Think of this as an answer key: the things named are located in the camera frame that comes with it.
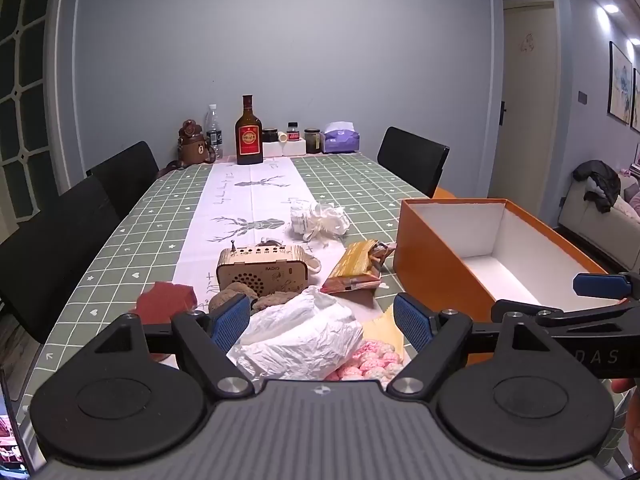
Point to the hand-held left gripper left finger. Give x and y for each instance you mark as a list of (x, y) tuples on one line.
[(231, 320)]

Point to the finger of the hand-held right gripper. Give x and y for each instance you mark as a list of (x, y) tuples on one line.
[(520, 308), (600, 285)]

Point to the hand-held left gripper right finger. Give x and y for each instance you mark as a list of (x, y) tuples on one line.
[(412, 320)]

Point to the brown plush toy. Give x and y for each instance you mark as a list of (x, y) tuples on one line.
[(270, 300)]

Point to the white plastic bag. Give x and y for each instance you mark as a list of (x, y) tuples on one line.
[(300, 335)]

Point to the red bear-shaped sponge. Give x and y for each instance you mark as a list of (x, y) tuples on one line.
[(162, 302)]

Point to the orange cardboard box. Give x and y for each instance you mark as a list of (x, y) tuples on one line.
[(435, 245)]

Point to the yellow soft cloth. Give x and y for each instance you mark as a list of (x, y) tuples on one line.
[(382, 327)]

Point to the person's right hand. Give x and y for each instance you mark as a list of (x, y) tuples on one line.
[(625, 386)]

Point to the pink white squishy toy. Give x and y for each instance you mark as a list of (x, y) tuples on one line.
[(370, 360)]

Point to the wooden radio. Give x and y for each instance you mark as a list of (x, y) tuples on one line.
[(260, 265)]

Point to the beige sofa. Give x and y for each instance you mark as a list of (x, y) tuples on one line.
[(580, 210)]

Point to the yellow snack packet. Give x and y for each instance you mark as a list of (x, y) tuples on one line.
[(352, 265)]

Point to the black jacket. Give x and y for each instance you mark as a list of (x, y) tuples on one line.
[(600, 185)]

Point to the white deer print table runner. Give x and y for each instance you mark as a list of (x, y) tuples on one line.
[(250, 200)]

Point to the orange plastic stool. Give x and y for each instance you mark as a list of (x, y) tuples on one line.
[(444, 193)]

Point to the crumpled white tissue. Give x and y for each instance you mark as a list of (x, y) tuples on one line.
[(325, 217)]

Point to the green checked tablecloth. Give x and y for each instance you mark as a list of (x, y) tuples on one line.
[(350, 180)]

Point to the black chair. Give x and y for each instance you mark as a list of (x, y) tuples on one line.
[(55, 255), (412, 157), (125, 180)]

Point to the brown liquor bottle red label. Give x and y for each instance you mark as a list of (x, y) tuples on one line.
[(249, 145)]

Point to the brown bear-shaped bottle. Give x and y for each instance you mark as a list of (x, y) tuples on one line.
[(195, 147)]

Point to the white box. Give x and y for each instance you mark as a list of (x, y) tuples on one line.
[(285, 147)]

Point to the cream door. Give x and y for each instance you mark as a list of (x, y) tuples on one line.
[(530, 110)]

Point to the black round jar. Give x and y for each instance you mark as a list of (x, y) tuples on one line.
[(270, 135)]

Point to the clear plastic water bottle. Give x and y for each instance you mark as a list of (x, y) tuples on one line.
[(214, 130)]

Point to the purple tissue pack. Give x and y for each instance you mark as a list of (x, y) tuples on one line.
[(341, 140)]

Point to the dark glass jar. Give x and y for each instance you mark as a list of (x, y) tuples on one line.
[(312, 141)]

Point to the small black bottle red label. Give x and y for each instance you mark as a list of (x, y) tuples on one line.
[(293, 132)]

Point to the smartphone with lit screen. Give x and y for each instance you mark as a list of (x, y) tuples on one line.
[(10, 430)]

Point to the glass panel door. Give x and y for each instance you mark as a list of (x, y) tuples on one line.
[(20, 110)]

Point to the framed wall picture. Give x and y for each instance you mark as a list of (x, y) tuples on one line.
[(620, 85), (636, 102)]

